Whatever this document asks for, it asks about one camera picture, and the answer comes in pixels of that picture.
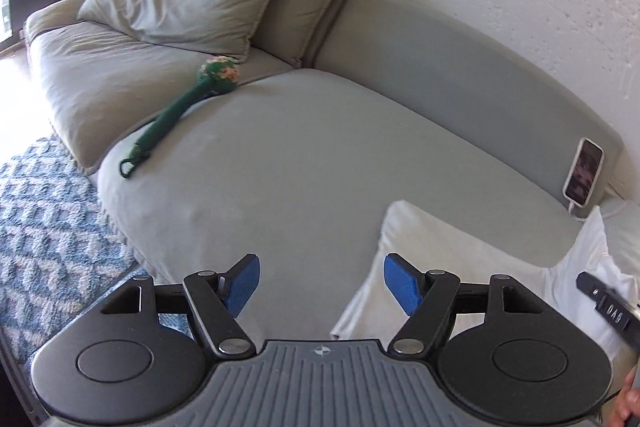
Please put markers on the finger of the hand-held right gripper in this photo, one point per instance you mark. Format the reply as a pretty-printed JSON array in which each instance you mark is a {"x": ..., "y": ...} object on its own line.
[{"x": 607, "y": 304}]

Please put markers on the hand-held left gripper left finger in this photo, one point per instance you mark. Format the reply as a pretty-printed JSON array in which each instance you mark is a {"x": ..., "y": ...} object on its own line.
[{"x": 245, "y": 284}]

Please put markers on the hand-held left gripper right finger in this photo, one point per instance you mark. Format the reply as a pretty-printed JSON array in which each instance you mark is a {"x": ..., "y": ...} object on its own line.
[{"x": 402, "y": 287}]

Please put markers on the white t-shirt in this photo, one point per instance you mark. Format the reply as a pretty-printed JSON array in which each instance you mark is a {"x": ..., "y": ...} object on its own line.
[{"x": 450, "y": 242}]

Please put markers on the person's right hand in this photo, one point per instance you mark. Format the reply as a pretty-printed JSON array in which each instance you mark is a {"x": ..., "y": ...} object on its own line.
[{"x": 622, "y": 407}]

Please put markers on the smartphone in white case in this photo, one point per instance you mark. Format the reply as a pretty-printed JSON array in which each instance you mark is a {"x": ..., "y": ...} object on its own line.
[{"x": 584, "y": 172}]

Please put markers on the grey sofa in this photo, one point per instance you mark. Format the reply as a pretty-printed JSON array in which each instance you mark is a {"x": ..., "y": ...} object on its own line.
[{"x": 310, "y": 147}]

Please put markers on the green knitted stick toy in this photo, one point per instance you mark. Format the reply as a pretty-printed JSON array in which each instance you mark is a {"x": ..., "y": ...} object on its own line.
[{"x": 170, "y": 119}]

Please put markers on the blue patterned rug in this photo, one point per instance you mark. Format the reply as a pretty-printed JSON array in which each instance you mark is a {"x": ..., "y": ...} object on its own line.
[{"x": 45, "y": 227}]

